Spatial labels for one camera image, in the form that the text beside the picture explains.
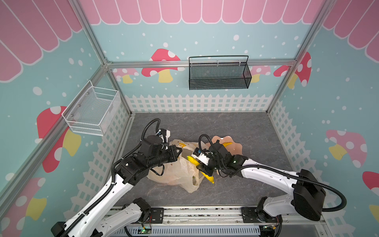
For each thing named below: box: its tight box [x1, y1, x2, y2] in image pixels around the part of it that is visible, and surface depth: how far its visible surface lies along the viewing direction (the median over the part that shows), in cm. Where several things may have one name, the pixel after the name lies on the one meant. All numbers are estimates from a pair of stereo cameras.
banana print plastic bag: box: [147, 139, 207, 194], surface depth 70 cm
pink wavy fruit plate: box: [205, 135, 244, 156], surface depth 98 cm
